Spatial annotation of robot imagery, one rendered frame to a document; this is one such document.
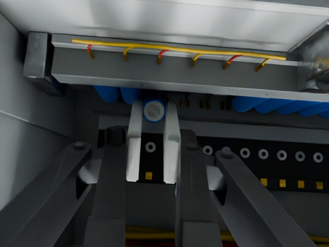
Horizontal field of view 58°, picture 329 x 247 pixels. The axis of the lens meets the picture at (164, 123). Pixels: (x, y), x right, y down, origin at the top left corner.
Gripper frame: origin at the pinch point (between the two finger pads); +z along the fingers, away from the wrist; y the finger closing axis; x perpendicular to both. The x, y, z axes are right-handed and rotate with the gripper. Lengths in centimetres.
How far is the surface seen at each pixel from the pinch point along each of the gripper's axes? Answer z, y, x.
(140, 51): -0.1, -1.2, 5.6
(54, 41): -0.2, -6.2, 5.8
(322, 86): -2.9, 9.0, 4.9
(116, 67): -0.2, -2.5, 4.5
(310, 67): -2.4, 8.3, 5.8
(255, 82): -0.3, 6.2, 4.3
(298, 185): 8.3, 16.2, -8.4
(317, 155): 10.1, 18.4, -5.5
